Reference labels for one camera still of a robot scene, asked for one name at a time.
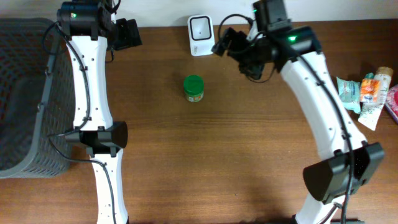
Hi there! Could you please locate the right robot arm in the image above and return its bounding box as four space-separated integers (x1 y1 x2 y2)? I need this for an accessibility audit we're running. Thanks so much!
212 1 385 223

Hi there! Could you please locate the small teal tissue pack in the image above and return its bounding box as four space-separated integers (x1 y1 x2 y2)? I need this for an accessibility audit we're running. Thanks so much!
364 73 374 79

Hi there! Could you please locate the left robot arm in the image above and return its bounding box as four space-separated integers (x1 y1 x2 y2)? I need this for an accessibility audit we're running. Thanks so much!
55 1 142 224

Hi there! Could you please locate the red floral tissue pack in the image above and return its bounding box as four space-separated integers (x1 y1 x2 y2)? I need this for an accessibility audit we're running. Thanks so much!
385 85 398 123

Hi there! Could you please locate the green round item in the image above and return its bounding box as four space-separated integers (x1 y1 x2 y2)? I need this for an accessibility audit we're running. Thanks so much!
183 75 204 103

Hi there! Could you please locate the orange tissue pack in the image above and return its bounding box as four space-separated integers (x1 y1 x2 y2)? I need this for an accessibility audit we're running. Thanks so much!
360 78 380 103

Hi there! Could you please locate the teal wet wipes pack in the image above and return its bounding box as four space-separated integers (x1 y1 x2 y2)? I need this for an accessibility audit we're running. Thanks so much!
336 77 361 114

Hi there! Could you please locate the grey plastic mesh basket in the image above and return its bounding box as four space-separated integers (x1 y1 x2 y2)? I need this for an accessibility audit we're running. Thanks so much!
1 18 75 179

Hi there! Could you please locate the white barcode scanner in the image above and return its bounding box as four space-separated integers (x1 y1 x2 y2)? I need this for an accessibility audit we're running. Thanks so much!
187 15 215 57

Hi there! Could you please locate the white floral tube gold cap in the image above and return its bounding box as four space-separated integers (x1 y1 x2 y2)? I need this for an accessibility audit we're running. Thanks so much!
358 67 393 131

